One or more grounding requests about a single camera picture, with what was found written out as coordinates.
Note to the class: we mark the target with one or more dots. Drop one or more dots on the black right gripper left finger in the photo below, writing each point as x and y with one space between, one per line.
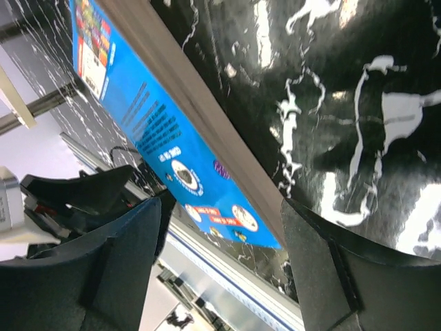
95 282

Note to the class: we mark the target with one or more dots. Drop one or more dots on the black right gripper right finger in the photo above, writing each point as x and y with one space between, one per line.
347 282

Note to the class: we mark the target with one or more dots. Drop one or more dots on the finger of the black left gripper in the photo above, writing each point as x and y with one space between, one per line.
94 194

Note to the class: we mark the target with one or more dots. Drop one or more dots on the blue paperback book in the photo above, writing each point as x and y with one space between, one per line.
160 131

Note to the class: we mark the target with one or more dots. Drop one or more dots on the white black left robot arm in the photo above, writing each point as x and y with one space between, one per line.
39 212

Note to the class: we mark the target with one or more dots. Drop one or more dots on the white two-tier shelf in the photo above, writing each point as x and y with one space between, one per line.
22 114

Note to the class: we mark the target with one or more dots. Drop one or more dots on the aluminium rail frame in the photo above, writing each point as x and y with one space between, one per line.
248 287

